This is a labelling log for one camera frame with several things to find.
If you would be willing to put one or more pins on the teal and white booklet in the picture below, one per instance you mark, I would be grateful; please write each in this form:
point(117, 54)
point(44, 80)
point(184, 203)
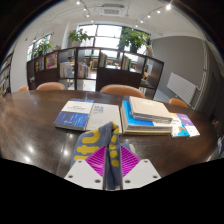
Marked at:
point(178, 128)

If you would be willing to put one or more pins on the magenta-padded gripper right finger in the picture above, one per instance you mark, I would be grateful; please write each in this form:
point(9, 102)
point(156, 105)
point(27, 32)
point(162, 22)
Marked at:
point(141, 173)

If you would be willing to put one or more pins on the dark open shelf unit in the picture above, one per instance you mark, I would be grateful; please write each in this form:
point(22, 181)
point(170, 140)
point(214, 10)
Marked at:
point(118, 78)

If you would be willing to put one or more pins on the white wall radiator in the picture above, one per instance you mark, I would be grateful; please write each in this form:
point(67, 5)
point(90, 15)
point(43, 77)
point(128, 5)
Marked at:
point(181, 87)

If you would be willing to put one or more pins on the large blue-covered book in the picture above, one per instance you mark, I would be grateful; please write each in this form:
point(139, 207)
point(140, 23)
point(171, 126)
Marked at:
point(133, 121)

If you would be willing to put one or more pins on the beige hardcover book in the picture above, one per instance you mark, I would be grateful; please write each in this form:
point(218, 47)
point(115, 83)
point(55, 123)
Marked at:
point(148, 108)

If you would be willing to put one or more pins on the grey towel with yellow letters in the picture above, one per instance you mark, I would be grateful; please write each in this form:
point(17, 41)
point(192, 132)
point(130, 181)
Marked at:
point(108, 140)

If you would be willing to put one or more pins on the ceiling air conditioner unit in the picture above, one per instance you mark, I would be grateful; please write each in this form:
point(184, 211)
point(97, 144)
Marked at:
point(112, 10)

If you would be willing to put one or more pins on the wall bookshelf with books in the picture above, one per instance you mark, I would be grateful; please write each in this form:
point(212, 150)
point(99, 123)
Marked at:
point(5, 76)

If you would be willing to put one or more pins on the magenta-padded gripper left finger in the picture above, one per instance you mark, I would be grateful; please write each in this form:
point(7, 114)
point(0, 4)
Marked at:
point(83, 173)

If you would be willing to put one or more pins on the blue and white book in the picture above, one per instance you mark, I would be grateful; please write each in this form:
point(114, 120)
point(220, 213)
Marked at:
point(73, 115)

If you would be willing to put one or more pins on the purple and white booklet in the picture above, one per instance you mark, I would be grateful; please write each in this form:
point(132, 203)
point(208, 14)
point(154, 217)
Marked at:
point(188, 125)

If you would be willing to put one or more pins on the orange chair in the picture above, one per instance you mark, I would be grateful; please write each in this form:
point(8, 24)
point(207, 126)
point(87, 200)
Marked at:
point(23, 88)
point(50, 86)
point(178, 102)
point(121, 90)

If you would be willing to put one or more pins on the large window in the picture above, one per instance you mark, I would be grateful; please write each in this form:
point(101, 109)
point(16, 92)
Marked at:
point(108, 31)

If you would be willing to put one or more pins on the ceiling spot lights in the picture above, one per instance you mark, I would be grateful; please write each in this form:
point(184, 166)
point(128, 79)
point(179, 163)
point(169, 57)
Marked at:
point(168, 6)

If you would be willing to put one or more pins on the large green potted plant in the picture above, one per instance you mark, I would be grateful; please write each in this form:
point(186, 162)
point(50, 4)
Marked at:
point(133, 38)

